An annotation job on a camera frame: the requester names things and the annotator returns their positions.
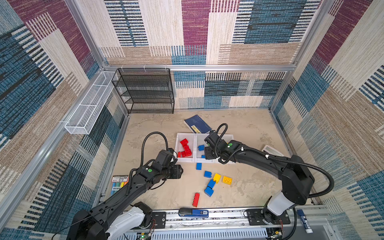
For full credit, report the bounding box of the long red lego brick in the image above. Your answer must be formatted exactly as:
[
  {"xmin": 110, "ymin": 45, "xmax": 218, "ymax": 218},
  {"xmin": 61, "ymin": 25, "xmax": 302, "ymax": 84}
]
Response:
[{"xmin": 178, "ymin": 149, "xmax": 193, "ymax": 158}]

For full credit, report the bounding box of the small red lego brick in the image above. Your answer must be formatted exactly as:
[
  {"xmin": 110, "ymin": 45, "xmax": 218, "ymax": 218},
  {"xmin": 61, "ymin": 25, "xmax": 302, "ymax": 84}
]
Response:
[{"xmin": 183, "ymin": 145, "xmax": 191, "ymax": 152}]

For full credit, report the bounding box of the red lego brick top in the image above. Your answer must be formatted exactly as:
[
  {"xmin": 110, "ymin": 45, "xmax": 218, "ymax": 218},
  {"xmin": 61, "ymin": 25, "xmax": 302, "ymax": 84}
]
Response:
[{"xmin": 180, "ymin": 139, "xmax": 189, "ymax": 147}]

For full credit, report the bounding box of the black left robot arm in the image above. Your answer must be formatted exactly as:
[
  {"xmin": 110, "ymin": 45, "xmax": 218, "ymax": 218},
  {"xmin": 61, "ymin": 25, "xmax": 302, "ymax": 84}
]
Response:
[{"xmin": 53, "ymin": 132, "xmax": 184, "ymax": 240}]

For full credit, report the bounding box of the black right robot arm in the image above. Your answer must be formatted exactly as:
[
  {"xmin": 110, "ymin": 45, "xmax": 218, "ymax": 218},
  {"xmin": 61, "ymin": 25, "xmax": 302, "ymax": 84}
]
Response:
[{"xmin": 204, "ymin": 130, "xmax": 335, "ymax": 225}]

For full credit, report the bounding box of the white three-compartment bin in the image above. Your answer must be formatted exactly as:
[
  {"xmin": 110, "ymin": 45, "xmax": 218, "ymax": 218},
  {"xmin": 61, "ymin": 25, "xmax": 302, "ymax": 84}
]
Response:
[{"xmin": 175, "ymin": 133, "xmax": 219, "ymax": 164}]

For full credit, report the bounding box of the blue notebook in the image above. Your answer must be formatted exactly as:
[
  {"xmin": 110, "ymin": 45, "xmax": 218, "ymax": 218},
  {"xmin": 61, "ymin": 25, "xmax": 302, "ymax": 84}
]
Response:
[{"xmin": 184, "ymin": 115, "xmax": 212, "ymax": 134}]

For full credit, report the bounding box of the blue lego brick centre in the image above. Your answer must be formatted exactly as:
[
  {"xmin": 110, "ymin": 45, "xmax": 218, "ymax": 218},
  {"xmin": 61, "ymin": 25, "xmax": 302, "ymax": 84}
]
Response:
[{"xmin": 204, "ymin": 171, "xmax": 213, "ymax": 179}]

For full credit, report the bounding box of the yellow lego brick slanted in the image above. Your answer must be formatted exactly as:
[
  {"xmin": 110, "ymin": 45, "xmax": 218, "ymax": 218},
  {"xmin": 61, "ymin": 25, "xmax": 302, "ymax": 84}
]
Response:
[{"xmin": 213, "ymin": 173, "xmax": 222, "ymax": 184}]

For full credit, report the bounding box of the yellow lego open underside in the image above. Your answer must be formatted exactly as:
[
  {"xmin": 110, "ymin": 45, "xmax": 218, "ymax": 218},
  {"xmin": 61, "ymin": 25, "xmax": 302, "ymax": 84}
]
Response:
[{"xmin": 222, "ymin": 176, "xmax": 233, "ymax": 185}]

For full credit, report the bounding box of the blue lego brick lower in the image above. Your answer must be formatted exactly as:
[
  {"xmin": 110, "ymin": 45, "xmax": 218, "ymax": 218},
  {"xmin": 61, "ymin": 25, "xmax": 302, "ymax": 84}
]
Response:
[{"xmin": 207, "ymin": 179, "xmax": 216, "ymax": 189}]

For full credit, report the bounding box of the blue lego brick bottom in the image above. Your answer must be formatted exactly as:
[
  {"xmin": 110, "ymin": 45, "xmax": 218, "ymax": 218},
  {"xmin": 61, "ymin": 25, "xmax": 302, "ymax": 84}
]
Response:
[{"xmin": 204, "ymin": 187, "xmax": 214, "ymax": 197}]

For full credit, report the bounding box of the red stepped lego brick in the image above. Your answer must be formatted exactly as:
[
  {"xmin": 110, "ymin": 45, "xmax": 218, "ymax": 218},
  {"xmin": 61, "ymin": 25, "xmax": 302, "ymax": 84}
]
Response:
[{"xmin": 193, "ymin": 193, "xmax": 200, "ymax": 208}]

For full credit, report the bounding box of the blue stapler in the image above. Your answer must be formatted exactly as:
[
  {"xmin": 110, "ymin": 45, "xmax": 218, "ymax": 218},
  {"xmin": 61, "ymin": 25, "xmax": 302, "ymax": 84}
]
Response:
[{"xmin": 178, "ymin": 208, "xmax": 209, "ymax": 218}]

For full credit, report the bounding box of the pink calculator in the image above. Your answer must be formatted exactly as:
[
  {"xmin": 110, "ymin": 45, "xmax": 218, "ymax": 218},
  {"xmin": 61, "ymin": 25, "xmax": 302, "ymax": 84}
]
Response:
[{"xmin": 262, "ymin": 145, "xmax": 284, "ymax": 157}]

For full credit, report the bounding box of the white glue stick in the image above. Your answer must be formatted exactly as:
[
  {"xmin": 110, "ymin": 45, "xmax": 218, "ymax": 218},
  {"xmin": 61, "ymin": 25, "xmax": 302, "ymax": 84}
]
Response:
[{"xmin": 297, "ymin": 209, "xmax": 313, "ymax": 234}]

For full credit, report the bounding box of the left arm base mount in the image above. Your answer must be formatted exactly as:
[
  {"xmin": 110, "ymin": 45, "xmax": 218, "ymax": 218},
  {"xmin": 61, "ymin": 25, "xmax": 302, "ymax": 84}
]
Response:
[{"xmin": 143, "ymin": 212, "xmax": 167, "ymax": 230}]

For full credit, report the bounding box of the aluminium rail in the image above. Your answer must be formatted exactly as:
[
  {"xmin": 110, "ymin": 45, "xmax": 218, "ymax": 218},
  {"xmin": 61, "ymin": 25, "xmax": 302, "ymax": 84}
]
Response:
[{"xmin": 119, "ymin": 205, "xmax": 331, "ymax": 232}]

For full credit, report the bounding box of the black wire shelf rack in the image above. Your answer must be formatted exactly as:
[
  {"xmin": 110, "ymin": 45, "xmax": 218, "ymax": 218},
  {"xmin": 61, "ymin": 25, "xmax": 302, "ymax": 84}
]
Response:
[{"xmin": 112, "ymin": 68, "xmax": 175, "ymax": 114}]

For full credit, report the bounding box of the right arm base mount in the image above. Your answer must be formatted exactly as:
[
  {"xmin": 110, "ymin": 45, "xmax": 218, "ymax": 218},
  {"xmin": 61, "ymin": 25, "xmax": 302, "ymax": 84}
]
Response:
[{"xmin": 245, "ymin": 208, "xmax": 291, "ymax": 226}]

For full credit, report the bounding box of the white wire mesh basket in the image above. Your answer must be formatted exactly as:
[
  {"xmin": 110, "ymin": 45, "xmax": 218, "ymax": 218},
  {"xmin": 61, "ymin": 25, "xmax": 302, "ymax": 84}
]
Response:
[{"xmin": 65, "ymin": 71, "xmax": 115, "ymax": 135}]

